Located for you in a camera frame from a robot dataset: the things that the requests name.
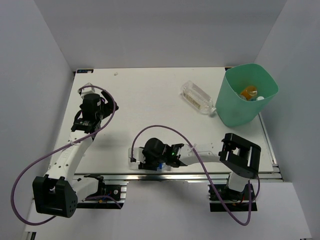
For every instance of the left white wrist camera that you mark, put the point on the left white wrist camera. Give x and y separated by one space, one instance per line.
86 90

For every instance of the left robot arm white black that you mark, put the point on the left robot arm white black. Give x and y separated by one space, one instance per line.
57 193

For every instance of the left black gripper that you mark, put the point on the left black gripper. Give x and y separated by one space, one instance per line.
111 102

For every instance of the green plastic bin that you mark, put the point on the green plastic bin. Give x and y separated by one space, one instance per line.
230 107

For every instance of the orange juice bottle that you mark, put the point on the orange juice bottle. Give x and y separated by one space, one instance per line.
249 92

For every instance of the large clear square bottle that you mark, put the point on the large clear square bottle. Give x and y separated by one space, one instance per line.
199 99

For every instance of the clear bottle blue green label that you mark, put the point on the clear bottle blue green label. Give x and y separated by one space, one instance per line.
259 98

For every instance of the clear bottle dark blue label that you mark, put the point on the clear bottle dark blue label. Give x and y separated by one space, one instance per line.
162 168

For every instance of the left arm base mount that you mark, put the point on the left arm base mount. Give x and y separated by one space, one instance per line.
105 193

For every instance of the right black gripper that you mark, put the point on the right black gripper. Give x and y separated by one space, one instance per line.
147 165

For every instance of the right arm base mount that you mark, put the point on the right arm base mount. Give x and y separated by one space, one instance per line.
235 201

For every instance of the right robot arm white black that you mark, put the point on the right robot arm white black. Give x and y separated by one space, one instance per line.
240 156

